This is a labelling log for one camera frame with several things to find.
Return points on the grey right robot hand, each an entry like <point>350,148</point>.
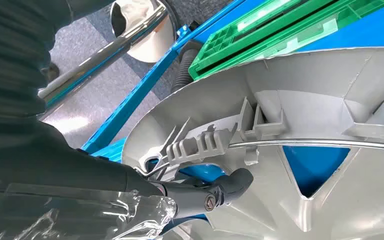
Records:
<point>62,185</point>

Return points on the blue metal shelf rack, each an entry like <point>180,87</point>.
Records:
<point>139,96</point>

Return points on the green plastic crate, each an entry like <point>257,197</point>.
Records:
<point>218,49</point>

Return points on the chrome stanchion post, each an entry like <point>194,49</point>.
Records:
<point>112,46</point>

